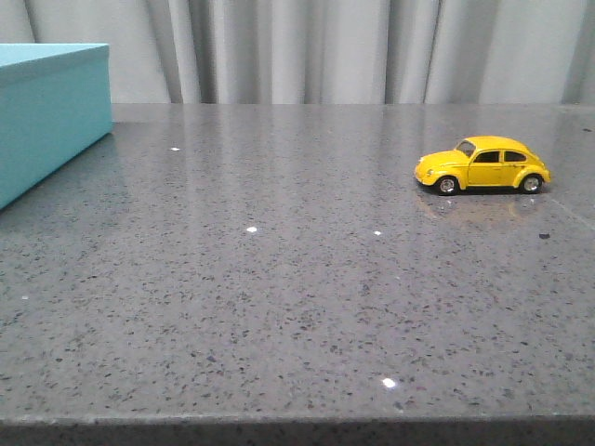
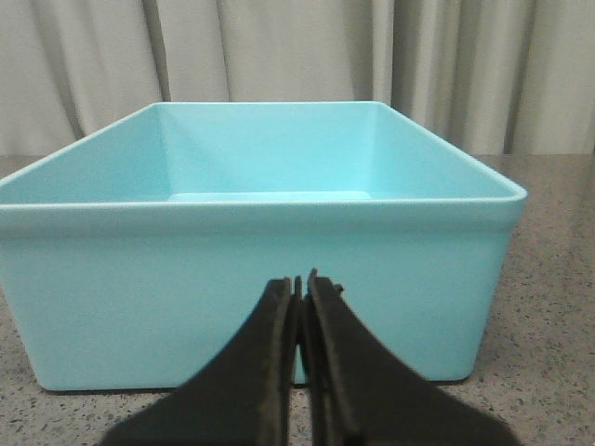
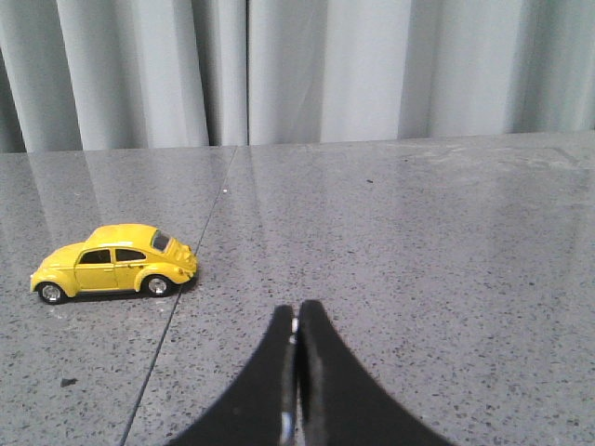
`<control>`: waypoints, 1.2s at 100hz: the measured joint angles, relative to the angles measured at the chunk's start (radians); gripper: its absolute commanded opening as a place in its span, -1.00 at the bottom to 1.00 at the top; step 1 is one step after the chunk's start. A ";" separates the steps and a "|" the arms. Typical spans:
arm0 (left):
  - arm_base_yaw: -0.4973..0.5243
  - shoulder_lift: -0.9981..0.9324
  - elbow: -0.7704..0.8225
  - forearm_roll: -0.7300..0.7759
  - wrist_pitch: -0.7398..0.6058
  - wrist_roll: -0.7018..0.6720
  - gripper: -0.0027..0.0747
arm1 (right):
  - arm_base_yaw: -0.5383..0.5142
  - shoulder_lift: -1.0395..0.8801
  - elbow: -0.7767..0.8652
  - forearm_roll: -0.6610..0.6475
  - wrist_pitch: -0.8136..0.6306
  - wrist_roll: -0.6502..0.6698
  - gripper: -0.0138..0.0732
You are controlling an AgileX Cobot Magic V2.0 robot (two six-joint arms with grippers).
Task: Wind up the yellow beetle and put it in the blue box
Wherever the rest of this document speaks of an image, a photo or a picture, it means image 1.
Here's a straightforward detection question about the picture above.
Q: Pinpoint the light blue box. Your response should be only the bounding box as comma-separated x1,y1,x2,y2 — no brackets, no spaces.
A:
1,43,112,205

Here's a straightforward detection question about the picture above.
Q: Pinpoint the grey pleated curtain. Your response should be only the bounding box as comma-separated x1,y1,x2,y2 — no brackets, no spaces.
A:
1,0,594,104

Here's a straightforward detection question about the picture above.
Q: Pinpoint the yellow toy beetle car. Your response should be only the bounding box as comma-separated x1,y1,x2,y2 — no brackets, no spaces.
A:
414,136,551,195

